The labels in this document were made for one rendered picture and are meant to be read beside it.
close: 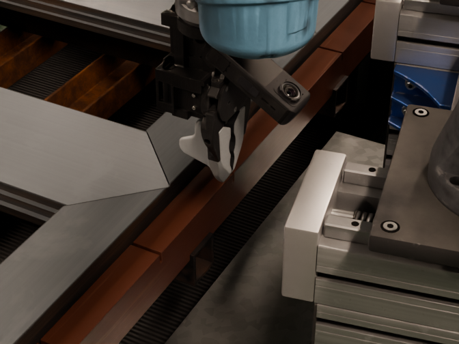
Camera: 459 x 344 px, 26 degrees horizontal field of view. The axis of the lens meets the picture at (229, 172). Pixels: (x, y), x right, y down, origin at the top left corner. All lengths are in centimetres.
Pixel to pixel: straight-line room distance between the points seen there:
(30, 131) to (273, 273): 38
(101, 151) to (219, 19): 71
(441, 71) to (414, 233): 54
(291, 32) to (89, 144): 74
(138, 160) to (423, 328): 46
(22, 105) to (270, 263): 41
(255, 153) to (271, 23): 75
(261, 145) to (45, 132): 29
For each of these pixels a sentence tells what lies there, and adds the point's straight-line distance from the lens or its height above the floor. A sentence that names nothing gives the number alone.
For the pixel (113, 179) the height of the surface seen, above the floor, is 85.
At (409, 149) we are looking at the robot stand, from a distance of 97.
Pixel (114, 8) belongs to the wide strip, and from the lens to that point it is 164.
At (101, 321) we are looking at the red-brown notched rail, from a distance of 109.
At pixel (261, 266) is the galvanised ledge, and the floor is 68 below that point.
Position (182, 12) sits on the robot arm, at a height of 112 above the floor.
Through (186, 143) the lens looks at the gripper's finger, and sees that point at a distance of 113.
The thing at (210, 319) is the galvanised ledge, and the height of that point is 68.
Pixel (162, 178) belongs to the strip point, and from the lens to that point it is 124.
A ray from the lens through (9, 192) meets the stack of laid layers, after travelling 126.
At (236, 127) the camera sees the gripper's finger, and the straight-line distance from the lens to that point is 113.
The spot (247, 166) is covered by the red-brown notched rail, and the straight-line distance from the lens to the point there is 132.
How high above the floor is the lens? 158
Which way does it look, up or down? 36 degrees down
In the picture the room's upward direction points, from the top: straight up
